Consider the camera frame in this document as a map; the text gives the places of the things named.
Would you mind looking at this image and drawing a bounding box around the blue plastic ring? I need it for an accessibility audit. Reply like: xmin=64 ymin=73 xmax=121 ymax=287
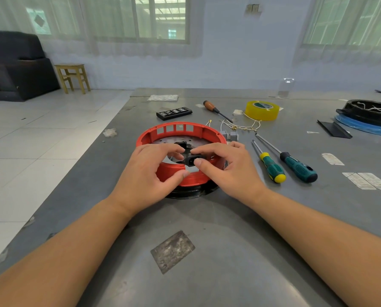
xmin=334 ymin=114 xmax=381 ymax=138

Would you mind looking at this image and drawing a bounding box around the person's right forearm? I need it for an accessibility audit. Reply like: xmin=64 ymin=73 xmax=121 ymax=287
xmin=251 ymin=188 xmax=381 ymax=307

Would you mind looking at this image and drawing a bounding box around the dark green black screwdriver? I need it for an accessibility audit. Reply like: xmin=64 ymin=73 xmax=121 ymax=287
xmin=255 ymin=133 xmax=318 ymax=184

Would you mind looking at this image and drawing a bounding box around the wide window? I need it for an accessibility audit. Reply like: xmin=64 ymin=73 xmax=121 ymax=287
xmin=25 ymin=0 xmax=191 ymax=43

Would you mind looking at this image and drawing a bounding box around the black armchair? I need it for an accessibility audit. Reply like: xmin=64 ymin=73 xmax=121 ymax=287
xmin=0 ymin=31 xmax=61 ymax=102

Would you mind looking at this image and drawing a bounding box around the clear acrylic stand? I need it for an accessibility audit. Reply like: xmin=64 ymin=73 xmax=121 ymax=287
xmin=268 ymin=78 xmax=295 ymax=99

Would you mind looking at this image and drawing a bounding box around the white yellow wires bundle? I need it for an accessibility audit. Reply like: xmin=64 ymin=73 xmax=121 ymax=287
xmin=204 ymin=113 xmax=262 ymax=131

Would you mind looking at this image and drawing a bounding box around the narrow window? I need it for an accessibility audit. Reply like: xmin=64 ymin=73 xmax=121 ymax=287
xmin=302 ymin=0 xmax=381 ymax=50

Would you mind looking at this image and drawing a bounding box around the small black plug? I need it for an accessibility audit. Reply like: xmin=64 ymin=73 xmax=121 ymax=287
xmin=176 ymin=150 xmax=210 ymax=167

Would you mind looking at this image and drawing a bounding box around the black flat plate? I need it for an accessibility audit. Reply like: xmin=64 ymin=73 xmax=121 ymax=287
xmin=317 ymin=120 xmax=353 ymax=139

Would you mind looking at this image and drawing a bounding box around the person's right hand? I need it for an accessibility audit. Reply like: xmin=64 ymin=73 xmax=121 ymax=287
xmin=190 ymin=141 xmax=268 ymax=207

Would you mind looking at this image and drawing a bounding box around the yellow tape roll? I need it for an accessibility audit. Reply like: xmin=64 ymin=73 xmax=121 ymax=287
xmin=244 ymin=100 xmax=280 ymax=122

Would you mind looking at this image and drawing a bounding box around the wooden stool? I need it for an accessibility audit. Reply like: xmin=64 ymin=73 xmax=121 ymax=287
xmin=54 ymin=64 xmax=91 ymax=95

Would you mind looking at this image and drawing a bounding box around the black bit set case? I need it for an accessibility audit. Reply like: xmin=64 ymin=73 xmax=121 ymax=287
xmin=156 ymin=107 xmax=193 ymax=121

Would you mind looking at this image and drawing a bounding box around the green yellow handle screwdriver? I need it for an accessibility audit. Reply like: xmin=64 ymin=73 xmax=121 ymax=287
xmin=251 ymin=139 xmax=287 ymax=184

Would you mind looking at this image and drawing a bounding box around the white label sticker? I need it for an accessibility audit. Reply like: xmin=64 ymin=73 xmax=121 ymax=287
xmin=321 ymin=153 xmax=345 ymax=166
xmin=357 ymin=172 xmax=381 ymax=191
xmin=342 ymin=172 xmax=377 ymax=190

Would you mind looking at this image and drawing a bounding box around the wide sheer curtain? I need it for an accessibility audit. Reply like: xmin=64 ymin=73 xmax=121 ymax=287
xmin=0 ymin=0 xmax=205 ymax=58

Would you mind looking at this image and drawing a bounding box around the person's left hand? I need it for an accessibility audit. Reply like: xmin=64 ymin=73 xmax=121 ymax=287
xmin=109 ymin=143 xmax=191 ymax=218

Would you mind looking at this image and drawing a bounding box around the narrow sheer curtain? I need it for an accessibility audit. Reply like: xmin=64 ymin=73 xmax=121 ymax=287
xmin=292 ymin=0 xmax=381 ymax=66

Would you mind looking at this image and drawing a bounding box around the wooden handle screwdriver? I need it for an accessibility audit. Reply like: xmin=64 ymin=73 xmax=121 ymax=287
xmin=203 ymin=100 xmax=234 ymax=124

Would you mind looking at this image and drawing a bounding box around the person's left forearm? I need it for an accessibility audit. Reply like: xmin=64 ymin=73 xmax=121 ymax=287
xmin=0 ymin=196 xmax=133 ymax=307

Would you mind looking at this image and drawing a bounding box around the white paper sheet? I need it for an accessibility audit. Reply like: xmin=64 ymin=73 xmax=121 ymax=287
xmin=147 ymin=94 xmax=179 ymax=102

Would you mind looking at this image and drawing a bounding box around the red plastic ring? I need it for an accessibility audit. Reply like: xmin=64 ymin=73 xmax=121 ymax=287
xmin=136 ymin=122 xmax=228 ymax=188

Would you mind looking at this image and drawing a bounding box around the black round housing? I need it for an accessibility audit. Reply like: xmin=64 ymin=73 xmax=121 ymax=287
xmin=336 ymin=99 xmax=381 ymax=129

